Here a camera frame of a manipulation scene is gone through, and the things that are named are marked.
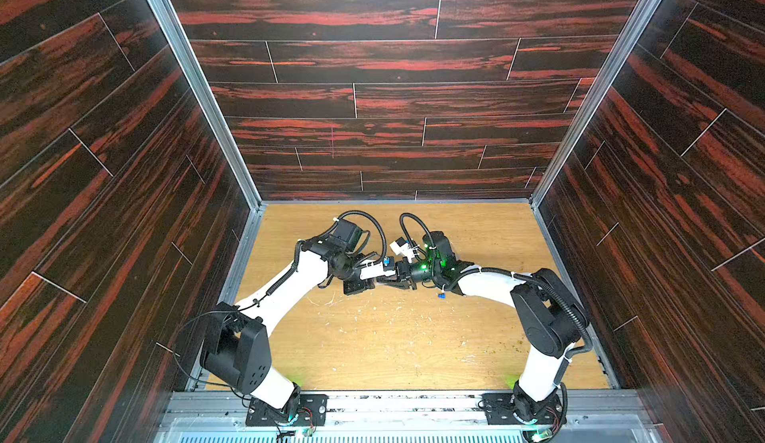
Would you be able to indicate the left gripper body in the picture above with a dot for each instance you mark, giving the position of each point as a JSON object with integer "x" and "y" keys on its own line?
{"x": 349, "y": 268}

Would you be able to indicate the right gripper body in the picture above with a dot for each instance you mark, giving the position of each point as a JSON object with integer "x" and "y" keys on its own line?
{"x": 403, "y": 272}

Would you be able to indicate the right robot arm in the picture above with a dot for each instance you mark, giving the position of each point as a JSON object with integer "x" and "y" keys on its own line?
{"x": 552, "y": 320}

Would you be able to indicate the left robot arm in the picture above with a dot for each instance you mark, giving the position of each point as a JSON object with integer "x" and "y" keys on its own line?
{"x": 236, "y": 338}

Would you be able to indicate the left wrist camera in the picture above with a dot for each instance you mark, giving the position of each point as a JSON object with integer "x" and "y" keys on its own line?
{"x": 370, "y": 271}

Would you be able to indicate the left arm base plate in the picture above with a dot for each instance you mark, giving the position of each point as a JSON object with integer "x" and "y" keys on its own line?
{"x": 303, "y": 410}

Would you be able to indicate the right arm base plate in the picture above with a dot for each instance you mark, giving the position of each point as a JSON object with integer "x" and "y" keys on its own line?
{"x": 512, "y": 408}

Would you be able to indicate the aluminium front rail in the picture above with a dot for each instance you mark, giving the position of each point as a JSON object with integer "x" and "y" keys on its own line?
{"x": 404, "y": 416}

